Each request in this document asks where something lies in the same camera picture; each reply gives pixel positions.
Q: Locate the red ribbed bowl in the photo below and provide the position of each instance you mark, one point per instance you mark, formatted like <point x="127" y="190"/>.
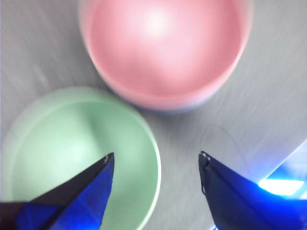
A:
<point x="163" y="52"/>

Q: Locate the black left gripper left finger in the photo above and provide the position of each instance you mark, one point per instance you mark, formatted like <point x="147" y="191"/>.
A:
<point x="79" y="196"/>

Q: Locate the green ribbed bowl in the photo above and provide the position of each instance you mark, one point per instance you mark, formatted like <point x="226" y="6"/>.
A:
<point x="60" y="143"/>

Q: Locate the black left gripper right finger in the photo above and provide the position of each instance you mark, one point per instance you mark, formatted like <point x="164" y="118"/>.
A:
<point x="239" y="201"/>

